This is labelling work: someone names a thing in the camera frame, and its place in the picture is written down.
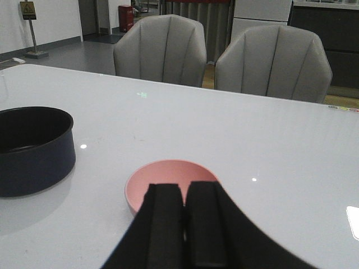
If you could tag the red trash bin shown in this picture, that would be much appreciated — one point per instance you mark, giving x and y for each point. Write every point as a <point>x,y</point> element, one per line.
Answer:
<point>126,18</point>

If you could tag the dark blue saucepan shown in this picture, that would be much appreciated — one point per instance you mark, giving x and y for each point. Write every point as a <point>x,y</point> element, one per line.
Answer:
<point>37,149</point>

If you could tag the yellow warning sign stand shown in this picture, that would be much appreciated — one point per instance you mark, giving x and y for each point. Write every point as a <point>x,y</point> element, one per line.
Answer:
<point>28,13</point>

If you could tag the left grey upholstered chair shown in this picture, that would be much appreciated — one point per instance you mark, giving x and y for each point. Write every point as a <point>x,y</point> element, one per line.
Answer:
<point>164,48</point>

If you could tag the white refrigerator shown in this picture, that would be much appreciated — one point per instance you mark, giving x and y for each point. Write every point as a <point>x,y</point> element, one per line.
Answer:
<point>248,13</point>

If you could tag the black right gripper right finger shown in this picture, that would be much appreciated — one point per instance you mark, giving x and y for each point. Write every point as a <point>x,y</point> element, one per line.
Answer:
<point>220,235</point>

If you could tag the grey upholstered chair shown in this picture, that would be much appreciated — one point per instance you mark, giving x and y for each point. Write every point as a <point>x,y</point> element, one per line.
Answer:
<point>164,48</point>
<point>276,61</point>

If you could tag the right grey upholstered chair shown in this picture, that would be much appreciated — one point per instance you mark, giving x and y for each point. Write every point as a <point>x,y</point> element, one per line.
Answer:
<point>276,61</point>

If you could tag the pink bowl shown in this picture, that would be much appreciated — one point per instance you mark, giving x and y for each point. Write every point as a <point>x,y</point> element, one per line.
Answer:
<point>169,171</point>

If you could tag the dark kitchen counter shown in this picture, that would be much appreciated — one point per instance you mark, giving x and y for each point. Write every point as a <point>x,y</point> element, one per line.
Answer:
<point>337,26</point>

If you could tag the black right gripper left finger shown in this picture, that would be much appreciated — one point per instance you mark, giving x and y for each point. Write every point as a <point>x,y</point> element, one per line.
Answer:
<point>155,237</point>

